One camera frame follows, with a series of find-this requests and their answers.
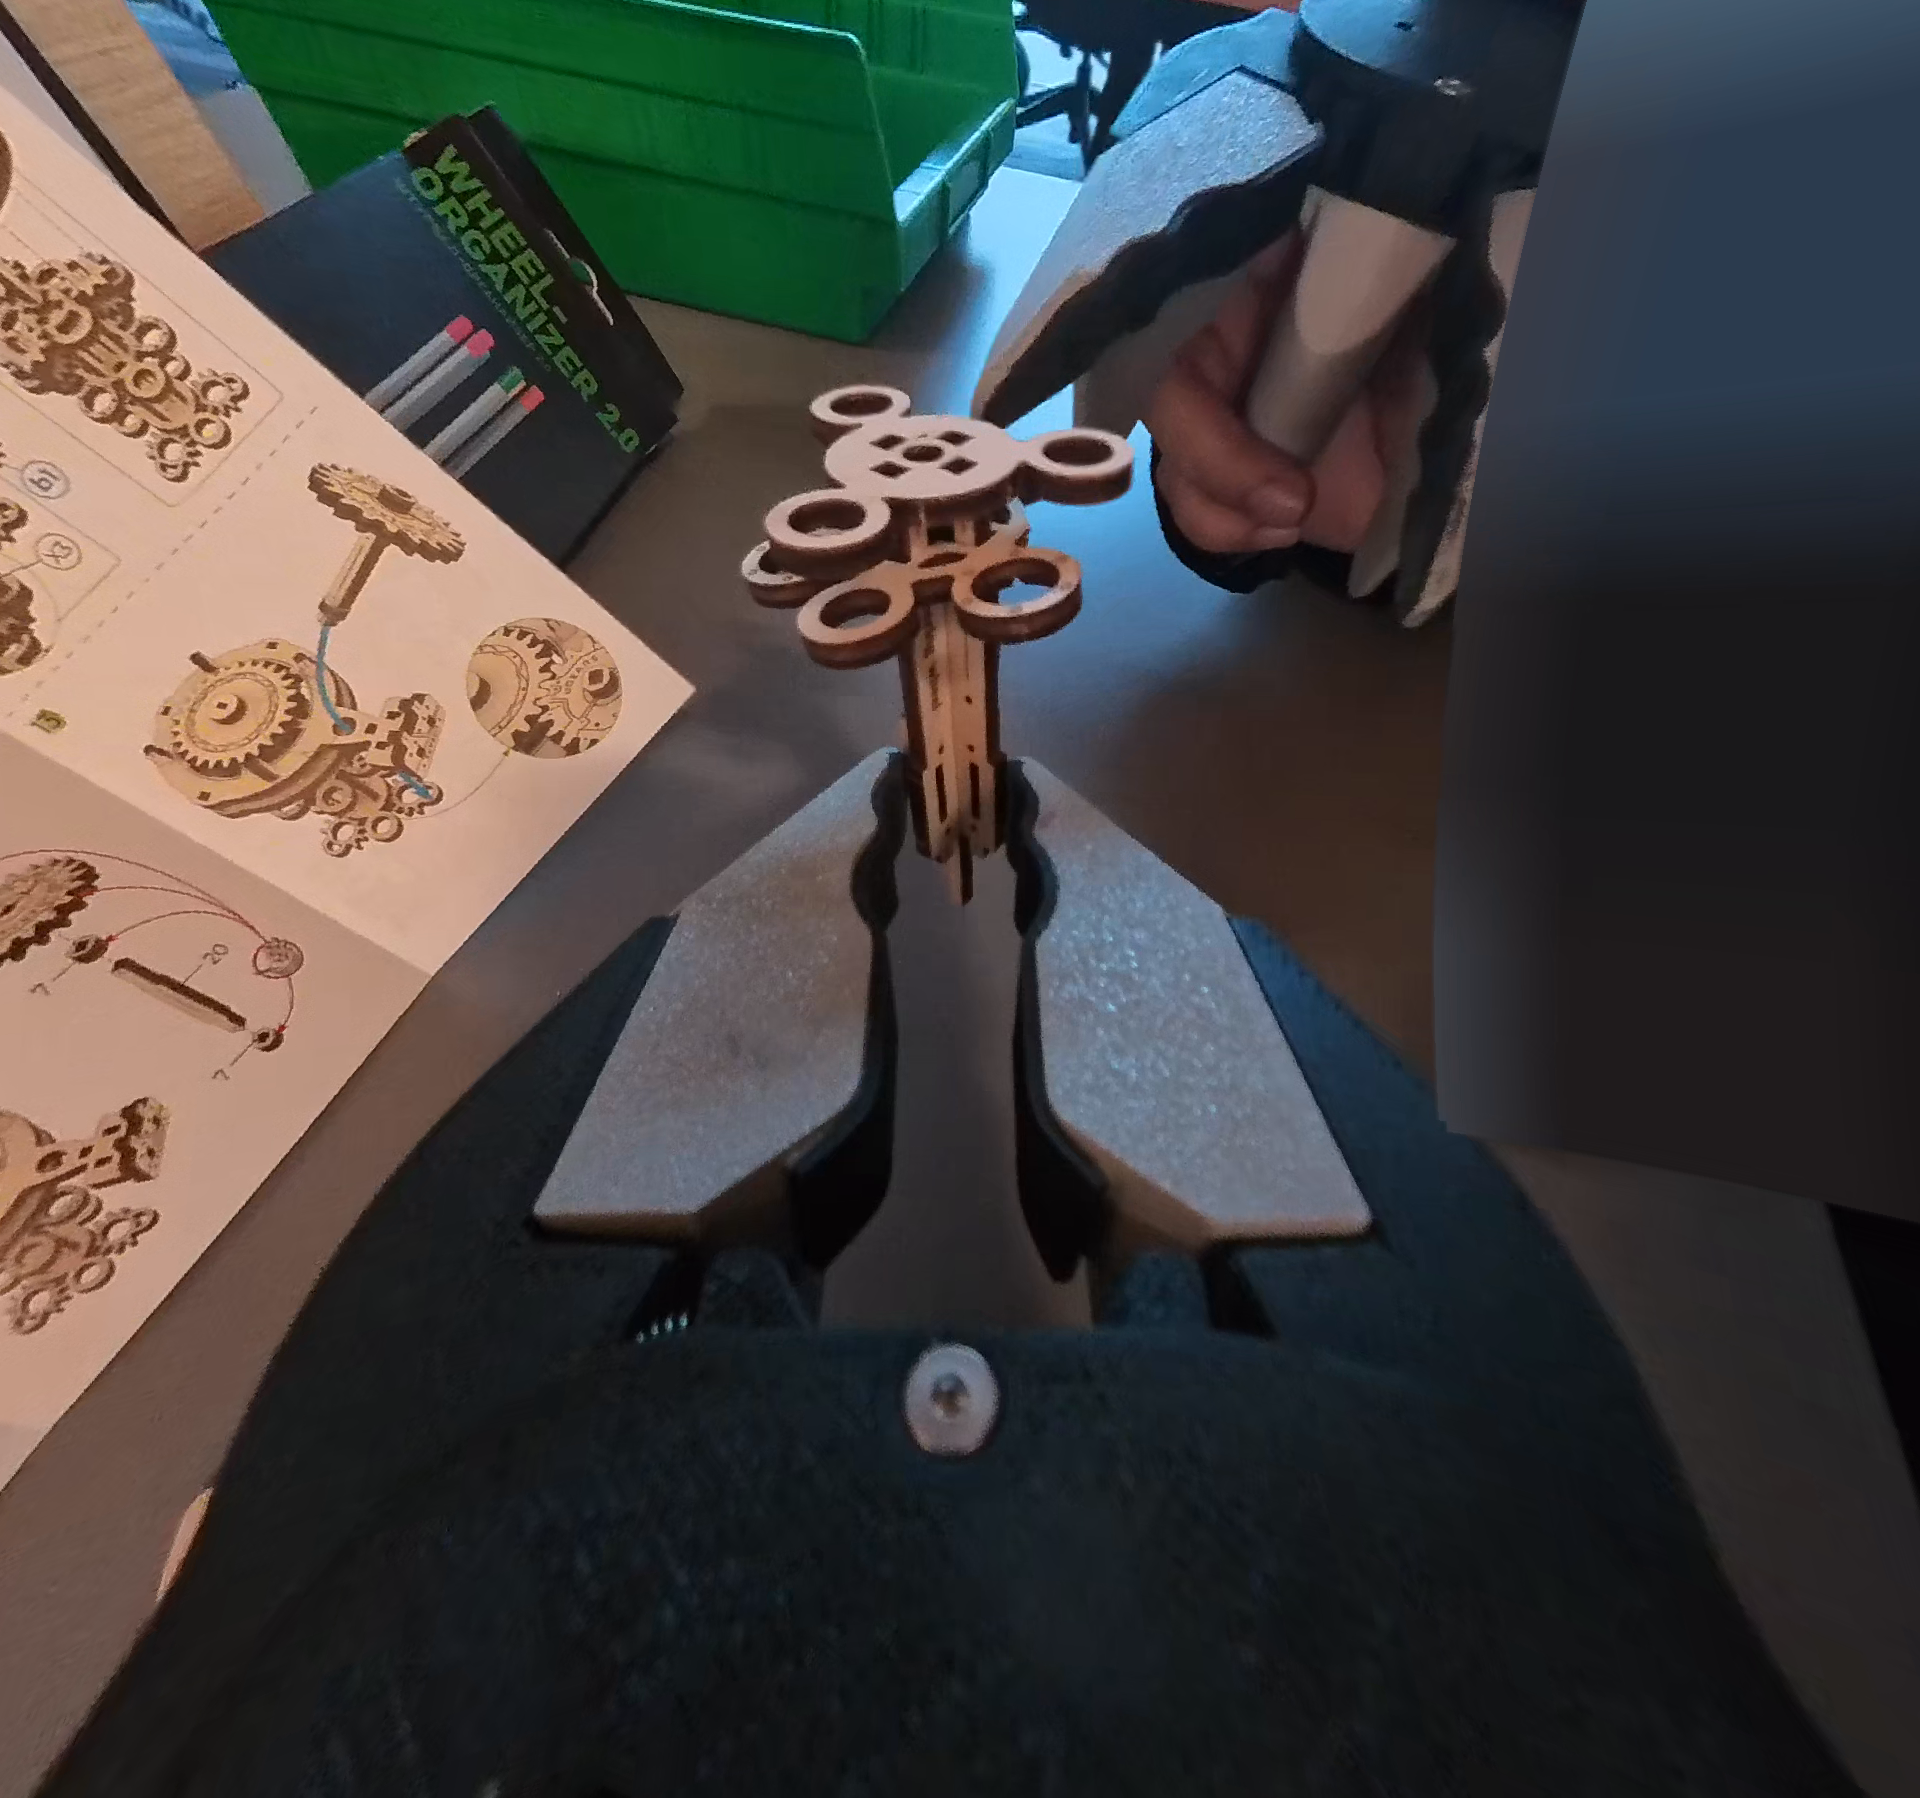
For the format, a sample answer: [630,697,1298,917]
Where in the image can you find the green plastic storage bin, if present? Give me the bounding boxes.
[149,0,1025,347]

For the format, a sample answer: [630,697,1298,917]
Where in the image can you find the printed assembly instruction sheet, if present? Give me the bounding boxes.
[0,73,699,1497]

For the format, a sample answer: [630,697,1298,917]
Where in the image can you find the person's right hand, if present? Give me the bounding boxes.
[1147,232,1395,558]

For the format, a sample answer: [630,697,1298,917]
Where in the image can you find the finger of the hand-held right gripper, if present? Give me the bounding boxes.
[971,72,1333,430]
[1110,6,1305,154]

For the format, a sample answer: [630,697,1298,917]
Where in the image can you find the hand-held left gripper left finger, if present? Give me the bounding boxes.
[532,749,913,1243]

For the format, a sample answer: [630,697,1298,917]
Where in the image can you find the black chair base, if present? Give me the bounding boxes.
[1014,11,1160,175]

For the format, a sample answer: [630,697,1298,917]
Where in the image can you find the wooden model shaft with rings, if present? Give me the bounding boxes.
[743,384,1136,910]

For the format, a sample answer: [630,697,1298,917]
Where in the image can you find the black printed product box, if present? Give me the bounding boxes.
[209,105,688,569]

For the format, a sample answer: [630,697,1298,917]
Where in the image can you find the tan wooden board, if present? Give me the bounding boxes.
[0,0,267,257]

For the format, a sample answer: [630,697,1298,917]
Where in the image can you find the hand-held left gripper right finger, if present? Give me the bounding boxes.
[1013,754,1378,1284]

